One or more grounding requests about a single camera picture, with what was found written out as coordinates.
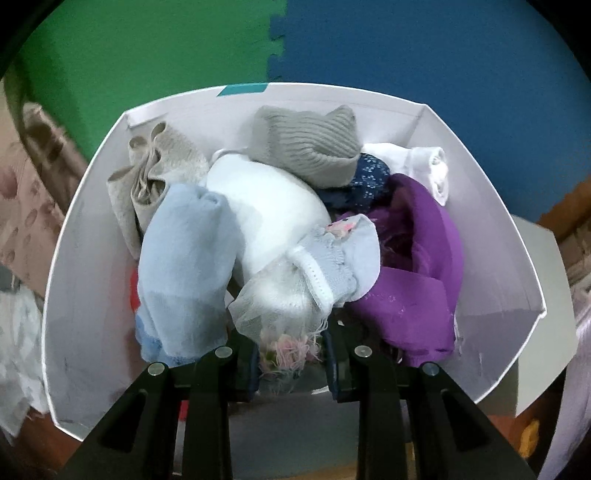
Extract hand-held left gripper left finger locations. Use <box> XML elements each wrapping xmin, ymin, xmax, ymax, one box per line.
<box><xmin>58</xmin><ymin>330</ymin><xmax>259</xmax><ymax>480</ymax></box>

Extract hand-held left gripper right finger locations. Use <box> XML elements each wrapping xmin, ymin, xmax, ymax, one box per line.
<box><xmin>323</xmin><ymin>323</ymin><xmax>539</xmax><ymax>480</ymax></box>

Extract grey lace frilly socks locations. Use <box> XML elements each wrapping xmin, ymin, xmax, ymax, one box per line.
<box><xmin>228</xmin><ymin>213</ymin><xmax>382</xmax><ymax>384</ymax></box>

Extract purple bra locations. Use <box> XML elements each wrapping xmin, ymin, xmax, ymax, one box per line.
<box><xmin>335</xmin><ymin>173</ymin><xmax>465</xmax><ymax>367</ymax></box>

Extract white bra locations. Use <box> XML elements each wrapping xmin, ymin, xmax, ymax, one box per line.
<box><xmin>203</xmin><ymin>148</ymin><xmax>333</xmax><ymax>296</ymax></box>

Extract white cardboard box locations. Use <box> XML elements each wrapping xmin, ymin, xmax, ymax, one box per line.
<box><xmin>41</xmin><ymin>82</ymin><xmax>548</xmax><ymax>439</ymax></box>

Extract navy floral underwear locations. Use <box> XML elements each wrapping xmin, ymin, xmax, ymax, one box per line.
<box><xmin>316</xmin><ymin>153</ymin><xmax>393</xmax><ymax>217</ymax></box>

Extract light blue rolled garment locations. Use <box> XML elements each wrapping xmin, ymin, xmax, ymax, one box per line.
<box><xmin>135</xmin><ymin>184</ymin><xmax>241</xmax><ymax>367</ymax></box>

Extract red rolled garment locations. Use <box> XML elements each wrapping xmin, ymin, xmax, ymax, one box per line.
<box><xmin>129</xmin><ymin>270</ymin><xmax>141</xmax><ymax>319</ymax></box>

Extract small yellow object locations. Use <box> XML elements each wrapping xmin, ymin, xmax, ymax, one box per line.
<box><xmin>519</xmin><ymin>418</ymin><xmax>541</xmax><ymax>457</ymax></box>

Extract white rolled cloth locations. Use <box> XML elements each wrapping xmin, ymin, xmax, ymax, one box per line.
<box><xmin>360</xmin><ymin>142</ymin><xmax>450</xmax><ymax>207</ymax></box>

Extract pale ribbed folded garment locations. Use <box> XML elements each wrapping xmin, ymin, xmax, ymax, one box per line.
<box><xmin>106</xmin><ymin>121</ymin><xmax>211</xmax><ymax>259</ymax></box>

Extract grey ribbed rolled garment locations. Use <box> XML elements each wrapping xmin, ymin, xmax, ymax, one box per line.
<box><xmin>247</xmin><ymin>104</ymin><xmax>363</xmax><ymax>189</ymax></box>

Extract lilac cloth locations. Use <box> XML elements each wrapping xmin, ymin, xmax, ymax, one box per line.
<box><xmin>538</xmin><ymin>258</ymin><xmax>591</xmax><ymax>480</ymax></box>

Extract pink patterned bedding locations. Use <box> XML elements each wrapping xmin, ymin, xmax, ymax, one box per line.
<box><xmin>0</xmin><ymin>104</ymin><xmax>88</xmax><ymax>296</ymax></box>

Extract blue foam mat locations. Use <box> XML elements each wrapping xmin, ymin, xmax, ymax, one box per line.
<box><xmin>265</xmin><ymin>0</ymin><xmax>587</xmax><ymax>222</ymax></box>

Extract green foam mat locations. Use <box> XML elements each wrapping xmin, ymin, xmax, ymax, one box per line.
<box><xmin>9</xmin><ymin>0</ymin><xmax>289</xmax><ymax>160</ymax></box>

